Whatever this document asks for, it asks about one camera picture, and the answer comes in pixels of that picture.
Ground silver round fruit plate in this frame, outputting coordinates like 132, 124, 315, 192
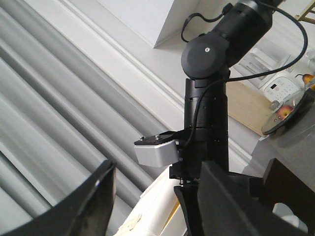
261, 88, 315, 135

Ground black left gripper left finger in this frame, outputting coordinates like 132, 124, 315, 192
0, 160, 116, 236

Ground red yellow apple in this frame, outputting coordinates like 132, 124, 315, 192
276, 105, 293, 120

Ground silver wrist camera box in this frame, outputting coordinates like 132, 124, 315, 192
134, 131, 179, 167

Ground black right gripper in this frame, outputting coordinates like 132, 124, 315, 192
170, 147, 263, 236

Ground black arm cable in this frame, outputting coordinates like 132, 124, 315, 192
181, 0, 309, 148

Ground yellow pear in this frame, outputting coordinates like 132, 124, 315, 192
295, 74, 315, 90

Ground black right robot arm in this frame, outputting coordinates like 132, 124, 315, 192
170, 0, 272, 236

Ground grey curtain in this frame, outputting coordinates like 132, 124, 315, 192
0, 0, 183, 232

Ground light wooden board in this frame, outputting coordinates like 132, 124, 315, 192
226, 82, 271, 136

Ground white rice cooker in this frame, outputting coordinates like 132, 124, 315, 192
260, 71, 302, 102

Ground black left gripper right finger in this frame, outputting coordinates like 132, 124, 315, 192
197, 161, 306, 236

